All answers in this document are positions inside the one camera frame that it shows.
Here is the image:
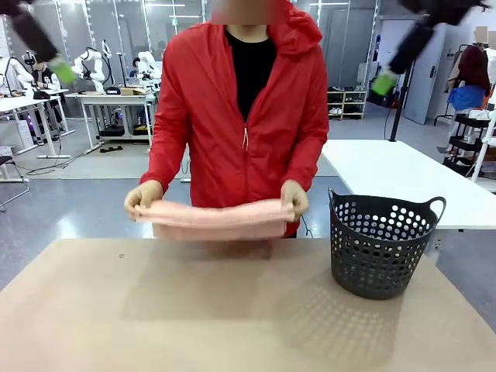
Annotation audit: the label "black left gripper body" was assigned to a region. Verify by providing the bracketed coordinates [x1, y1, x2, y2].
[0, 0, 38, 16]

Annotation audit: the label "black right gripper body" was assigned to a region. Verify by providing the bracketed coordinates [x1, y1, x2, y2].
[398, 0, 491, 26]

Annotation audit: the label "dark grey perforated laundry basket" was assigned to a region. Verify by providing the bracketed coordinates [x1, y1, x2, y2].
[327, 187, 447, 301]

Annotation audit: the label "pink towel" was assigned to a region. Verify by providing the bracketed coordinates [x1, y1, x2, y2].
[133, 197, 296, 242]

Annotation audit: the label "person's right forearm red sleeve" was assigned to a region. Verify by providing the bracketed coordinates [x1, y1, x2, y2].
[139, 135, 191, 195]

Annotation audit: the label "person's left forearm red sleeve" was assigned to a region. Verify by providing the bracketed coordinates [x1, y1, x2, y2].
[288, 127, 330, 195]

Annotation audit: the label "person's left hand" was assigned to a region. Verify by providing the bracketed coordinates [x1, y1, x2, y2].
[279, 179, 310, 224]

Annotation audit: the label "person's right hand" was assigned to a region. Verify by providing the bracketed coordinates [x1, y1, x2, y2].
[123, 180, 166, 222]

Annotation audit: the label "grey door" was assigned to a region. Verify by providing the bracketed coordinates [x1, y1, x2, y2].
[402, 22, 449, 125]

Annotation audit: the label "person in varsity jacket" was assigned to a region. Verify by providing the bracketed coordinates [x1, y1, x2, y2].
[30, 64, 62, 93]

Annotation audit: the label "black luggage bags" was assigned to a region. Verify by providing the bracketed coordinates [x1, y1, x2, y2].
[367, 77, 398, 108]

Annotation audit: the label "dark red hanging garment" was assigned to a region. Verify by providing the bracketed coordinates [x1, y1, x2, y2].
[449, 44, 492, 96]

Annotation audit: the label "black tripod pole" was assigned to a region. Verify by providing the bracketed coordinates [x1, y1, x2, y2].
[388, 65, 412, 143]

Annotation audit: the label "white desk with cap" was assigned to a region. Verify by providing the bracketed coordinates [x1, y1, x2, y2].
[0, 88, 77, 160]

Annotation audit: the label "blue hanging garment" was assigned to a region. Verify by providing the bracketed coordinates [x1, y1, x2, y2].
[447, 84, 487, 115]

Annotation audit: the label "white shoe rack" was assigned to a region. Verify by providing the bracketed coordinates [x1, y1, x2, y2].
[327, 87, 368, 120]

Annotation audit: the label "white desk with cardboard box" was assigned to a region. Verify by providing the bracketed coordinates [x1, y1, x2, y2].
[64, 91, 158, 154]

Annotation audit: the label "black trolley cart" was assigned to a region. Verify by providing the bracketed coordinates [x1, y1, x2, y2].
[443, 112, 493, 175]

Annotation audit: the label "large white table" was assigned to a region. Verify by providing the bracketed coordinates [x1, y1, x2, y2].
[320, 139, 496, 253]

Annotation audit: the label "person in red jacket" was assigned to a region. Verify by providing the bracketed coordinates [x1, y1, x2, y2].
[139, 0, 330, 239]

